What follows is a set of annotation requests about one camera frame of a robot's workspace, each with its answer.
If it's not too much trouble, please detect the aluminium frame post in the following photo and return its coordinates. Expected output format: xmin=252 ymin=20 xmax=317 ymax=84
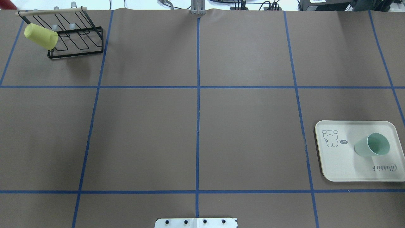
xmin=190 ymin=0 xmax=206 ymax=15

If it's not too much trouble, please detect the cream rabbit print tray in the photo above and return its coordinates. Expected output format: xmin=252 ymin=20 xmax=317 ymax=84
xmin=315 ymin=121 xmax=405 ymax=182

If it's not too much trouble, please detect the yellow plastic cup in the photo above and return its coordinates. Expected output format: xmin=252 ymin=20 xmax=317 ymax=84
xmin=24 ymin=23 xmax=59 ymax=50

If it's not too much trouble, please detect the pale green plastic cup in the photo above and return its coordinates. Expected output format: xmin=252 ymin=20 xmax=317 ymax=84
xmin=354 ymin=133 xmax=391 ymax=157

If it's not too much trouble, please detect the black wire cup rack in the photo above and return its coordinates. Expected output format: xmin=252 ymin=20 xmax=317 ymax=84
xmin=15 ymin=1 xmax=104 ymax=59

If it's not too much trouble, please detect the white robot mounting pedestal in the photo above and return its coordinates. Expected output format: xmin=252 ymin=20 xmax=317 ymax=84
xmin=154 ymin=218 xmax=238 ymax=228

